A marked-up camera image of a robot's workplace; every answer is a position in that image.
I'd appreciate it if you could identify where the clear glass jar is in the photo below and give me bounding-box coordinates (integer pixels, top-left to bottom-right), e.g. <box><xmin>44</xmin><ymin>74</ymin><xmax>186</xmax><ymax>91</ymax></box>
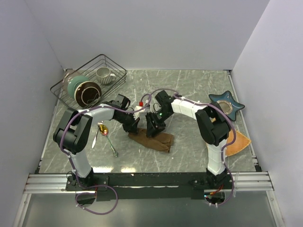
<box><xmin>62</xmin><ymin>70</ymin><xmax>78</xmax><ymax>89</ymax></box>

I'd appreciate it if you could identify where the blue star-shaped dish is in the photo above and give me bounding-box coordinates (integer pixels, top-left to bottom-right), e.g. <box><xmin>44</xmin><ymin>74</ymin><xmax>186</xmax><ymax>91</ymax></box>
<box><xmin>208</xmin><ymin>90</ymin><xmax>245</xmax><ymax>122</ymax></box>

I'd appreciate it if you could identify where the brown ceramic bowl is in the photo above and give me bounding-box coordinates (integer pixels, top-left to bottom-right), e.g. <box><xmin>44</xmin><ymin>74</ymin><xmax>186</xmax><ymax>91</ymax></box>
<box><xmin>74</xmin><ymin>81</ymin><xmax>102</xmax><ymax>107</ymax></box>

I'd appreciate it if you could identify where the black wire dish rack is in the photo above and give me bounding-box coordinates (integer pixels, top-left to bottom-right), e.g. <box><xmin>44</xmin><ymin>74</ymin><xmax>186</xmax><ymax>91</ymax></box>
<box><xmin>50</xmin><ymin>54</ymin><xmax>127</xmax><ymax>109</ymax></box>

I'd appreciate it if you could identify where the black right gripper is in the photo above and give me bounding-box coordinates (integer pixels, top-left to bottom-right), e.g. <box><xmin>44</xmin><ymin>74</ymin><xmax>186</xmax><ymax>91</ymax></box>
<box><xmin>145</xmin><ymin>109</ymin><xmax>173</xmax><ymax>138</ymax></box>

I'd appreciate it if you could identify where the orange woven placemat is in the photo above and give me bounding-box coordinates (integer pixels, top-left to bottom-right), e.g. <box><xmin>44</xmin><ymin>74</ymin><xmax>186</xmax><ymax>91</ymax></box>
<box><xmin>225</xmin><ymin>131</ymin><xmax>251</xmax><ymax>157</ymax></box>

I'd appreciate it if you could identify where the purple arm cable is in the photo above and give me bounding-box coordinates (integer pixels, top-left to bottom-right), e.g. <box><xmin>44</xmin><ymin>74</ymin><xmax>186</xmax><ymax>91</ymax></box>
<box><xmin>151</xmin><ymin>88</ymin><xmax>236</xmax><ymax>209</ymax></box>
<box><xmin>59</xmin><ymin>93</ymin><xmax>152</xmax><ymax>215</ymax></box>

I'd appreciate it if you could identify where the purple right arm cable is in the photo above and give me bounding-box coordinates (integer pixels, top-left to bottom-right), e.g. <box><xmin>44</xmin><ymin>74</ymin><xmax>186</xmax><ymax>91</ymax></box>
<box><xmin>151</xmin><ymin>88</ymin><xmax>236</xmax><ymax>209</ymax></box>

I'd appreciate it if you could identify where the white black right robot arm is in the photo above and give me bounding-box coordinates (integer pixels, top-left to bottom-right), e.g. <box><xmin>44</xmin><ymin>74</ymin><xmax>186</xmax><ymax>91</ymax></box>
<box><xmin>146</xmin><ymin>90</ymin><xmax>232</xmax><ymax>189</ymax></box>

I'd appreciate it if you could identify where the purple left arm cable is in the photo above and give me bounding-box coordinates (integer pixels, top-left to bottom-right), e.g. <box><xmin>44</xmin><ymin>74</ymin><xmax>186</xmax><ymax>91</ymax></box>
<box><xmin>59</xmin><ymin>93</ymin><xmax>152</xmax><ymax>215</ymax></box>

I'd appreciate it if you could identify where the aluminium frame rail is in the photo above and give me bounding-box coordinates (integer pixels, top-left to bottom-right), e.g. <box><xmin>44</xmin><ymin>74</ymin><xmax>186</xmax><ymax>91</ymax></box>
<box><xmin>23</xmin><ymin>172</ymin><xmax>274</xmax><ymax>194</ymax></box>

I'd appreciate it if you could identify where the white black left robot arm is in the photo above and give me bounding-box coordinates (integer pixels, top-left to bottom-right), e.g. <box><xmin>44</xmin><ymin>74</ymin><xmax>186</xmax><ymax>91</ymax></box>
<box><xmin>53</xmin><ymin>95</ymin><xmax>140</xmax><ymax>190</ymax></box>

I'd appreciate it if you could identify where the green ceramic bowl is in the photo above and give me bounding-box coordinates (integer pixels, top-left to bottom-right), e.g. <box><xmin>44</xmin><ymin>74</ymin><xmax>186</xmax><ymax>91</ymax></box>
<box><xmin>67</xmin><ymin>75</ymin><xmax>89</xmax><ymax>99</ymax></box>

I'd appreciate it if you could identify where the brown cloth napkin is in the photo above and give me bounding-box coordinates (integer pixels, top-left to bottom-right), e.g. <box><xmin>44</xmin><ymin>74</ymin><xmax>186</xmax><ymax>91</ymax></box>
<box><xmin>128</xmin><ymin>128</ymin><xmax>174</xmax><ymax>153</ymax></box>

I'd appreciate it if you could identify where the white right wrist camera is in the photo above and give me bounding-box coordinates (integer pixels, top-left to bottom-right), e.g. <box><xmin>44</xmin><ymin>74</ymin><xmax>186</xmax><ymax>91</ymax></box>
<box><xmin>148</xmin><ymin>103</ymin><xmax>157</xmax><ymax>113</ymax></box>

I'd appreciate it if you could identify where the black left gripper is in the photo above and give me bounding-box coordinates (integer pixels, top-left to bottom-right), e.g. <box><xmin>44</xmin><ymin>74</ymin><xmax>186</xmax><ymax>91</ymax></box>
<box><xmin>115</xmin><ymin>111</ymin><xmax>141</xmax><ymax>135</ymax></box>

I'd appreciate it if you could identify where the silver fork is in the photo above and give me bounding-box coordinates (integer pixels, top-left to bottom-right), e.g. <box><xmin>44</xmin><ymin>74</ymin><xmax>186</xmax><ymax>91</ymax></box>
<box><xmin>91</xmin><ymin>129</ymin><xmax>99</xmax><ymax>149</ymax></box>

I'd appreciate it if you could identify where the striped ceramic mug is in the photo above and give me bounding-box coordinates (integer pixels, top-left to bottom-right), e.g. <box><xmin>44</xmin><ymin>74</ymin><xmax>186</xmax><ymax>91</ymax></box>
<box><xmin>96</xmin><ymin>67</ymin><xmax>116</xmax><ymax>85</ymax></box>

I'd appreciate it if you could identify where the iridescent spoon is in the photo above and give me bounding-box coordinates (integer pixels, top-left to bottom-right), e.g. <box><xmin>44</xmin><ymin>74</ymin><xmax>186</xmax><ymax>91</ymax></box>
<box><xmin>98</xmin><ymin>122</ymin><xmax>118</xmax><ymax>157</ymax></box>

